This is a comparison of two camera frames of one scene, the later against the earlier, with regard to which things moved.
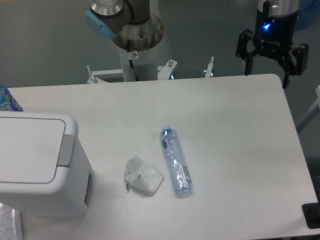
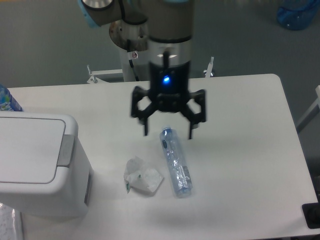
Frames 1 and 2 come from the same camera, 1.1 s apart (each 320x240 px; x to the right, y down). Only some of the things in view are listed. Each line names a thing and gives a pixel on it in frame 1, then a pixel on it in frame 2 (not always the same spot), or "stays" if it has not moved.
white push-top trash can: (44, 170) stays
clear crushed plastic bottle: (179, 169) stays
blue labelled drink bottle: (7, 102) stays
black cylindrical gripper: (274, 35) -> (169, 58)
